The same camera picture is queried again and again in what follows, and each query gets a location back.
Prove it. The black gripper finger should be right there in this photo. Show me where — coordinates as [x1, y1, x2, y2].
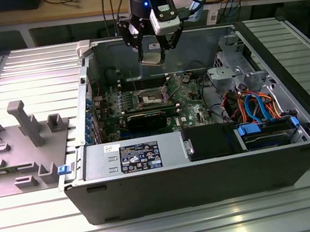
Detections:
[114, 13, 150, 67]
[153, 24, 190, 65]

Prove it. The silver-topped CPU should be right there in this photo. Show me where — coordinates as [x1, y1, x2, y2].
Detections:
[137, 49, 166, 69]

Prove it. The CPU socket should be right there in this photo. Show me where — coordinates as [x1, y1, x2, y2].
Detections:
[136, 85, 171, 110]

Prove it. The gray case latch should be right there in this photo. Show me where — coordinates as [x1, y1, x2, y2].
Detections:
[74, 39, 94, 60]

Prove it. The metal drive cage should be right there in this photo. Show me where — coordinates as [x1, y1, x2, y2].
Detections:
[200, 27, 275, 97]

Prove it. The green motherboard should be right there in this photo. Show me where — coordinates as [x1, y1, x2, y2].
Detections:
[90, 66, 220, 145]

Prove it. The black graphics card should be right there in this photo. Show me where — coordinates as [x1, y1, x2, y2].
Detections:
[118, 108, 170, 136]

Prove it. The silver power supply box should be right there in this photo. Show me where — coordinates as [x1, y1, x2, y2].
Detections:
[77, 129, 196, 183]

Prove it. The hard disk in blue carrier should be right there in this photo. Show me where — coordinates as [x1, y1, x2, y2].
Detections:
[232, 114, 303, 154]

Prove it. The blue case latch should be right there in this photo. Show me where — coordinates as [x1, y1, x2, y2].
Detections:
[57, 163, 73, 177]

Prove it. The gray parts rack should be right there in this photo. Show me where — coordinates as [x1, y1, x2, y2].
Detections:
[0, 92, 82, 200]

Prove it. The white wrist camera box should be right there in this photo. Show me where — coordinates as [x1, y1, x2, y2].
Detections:
[146, 0, 184, 38]

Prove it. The metal locking lever wire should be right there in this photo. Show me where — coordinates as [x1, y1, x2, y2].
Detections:
[129, 69, 141, 97]

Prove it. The blue flat wire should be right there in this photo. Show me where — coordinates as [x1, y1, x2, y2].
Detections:
[241, 90, 274, 125]

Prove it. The orange flat wire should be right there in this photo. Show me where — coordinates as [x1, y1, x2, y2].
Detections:
[260, 88, 284, 122]

